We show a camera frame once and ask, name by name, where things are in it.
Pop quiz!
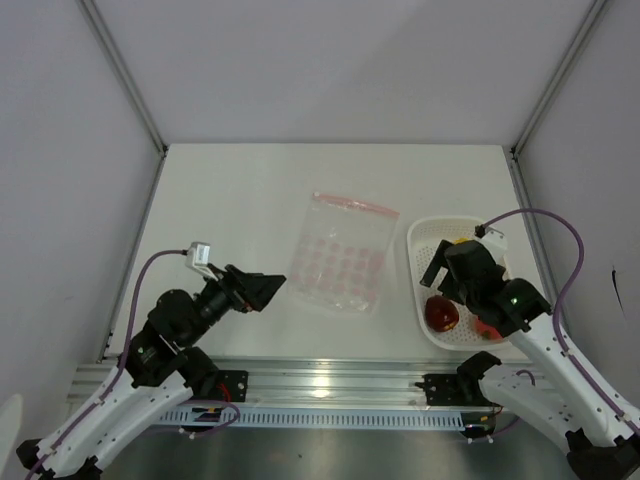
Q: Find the purple cable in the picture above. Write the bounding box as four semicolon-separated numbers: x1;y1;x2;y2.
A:
23;248;241;480
462;208;640;446

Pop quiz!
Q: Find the aluminium mounting rail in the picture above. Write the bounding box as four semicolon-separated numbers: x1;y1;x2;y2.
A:
67;357;551;412

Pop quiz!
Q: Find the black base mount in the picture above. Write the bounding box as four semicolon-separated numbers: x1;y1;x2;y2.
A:
194;370;249;403
414;373;486;407

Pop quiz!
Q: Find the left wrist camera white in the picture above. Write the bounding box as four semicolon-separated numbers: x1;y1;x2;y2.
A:
185;242;217;278

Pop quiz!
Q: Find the clear pink zip top bag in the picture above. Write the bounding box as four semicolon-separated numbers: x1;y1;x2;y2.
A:
287;192;399;315

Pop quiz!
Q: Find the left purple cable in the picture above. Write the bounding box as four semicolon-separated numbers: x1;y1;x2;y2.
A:
23;248;241;480

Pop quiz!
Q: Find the white perforated plastic basket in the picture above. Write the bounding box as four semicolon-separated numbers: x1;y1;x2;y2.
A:
407;216;508;352

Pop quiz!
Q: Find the red orange toy peach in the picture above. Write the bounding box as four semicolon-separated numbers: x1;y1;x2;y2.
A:
473;317;503;342

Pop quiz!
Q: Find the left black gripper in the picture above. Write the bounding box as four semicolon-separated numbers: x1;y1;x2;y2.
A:
183;262;285;346

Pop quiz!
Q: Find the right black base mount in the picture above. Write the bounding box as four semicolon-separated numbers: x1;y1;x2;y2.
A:
414;373;486;407

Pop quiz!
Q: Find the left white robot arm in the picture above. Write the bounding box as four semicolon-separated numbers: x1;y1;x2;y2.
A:
16;265;286;479

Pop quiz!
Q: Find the dark red toy apple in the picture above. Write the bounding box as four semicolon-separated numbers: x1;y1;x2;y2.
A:
424;295;459;333

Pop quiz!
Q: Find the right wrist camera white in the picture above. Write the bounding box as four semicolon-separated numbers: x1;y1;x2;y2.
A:
474;224;508;264

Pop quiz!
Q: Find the right aluminium frame post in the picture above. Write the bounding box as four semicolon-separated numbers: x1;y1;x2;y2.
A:
508;0;614;157

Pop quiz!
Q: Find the left aluminium frame post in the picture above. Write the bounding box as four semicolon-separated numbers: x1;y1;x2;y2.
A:
77;0;168;157

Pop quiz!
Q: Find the aluminium frame post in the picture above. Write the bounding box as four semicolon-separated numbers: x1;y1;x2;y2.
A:
508;0;614;157
77;0;168;157

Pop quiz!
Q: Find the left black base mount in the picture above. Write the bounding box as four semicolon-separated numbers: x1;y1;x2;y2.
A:
194;370;249;403

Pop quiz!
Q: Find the white slotted cable duct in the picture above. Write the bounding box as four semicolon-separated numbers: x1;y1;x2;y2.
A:
157;407;465;432

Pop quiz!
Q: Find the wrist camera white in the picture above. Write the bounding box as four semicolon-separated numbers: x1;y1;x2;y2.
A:
474;224;508;264
185;242;217;278

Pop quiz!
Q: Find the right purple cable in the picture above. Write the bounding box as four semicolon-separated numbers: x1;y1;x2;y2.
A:
462;208;640;446

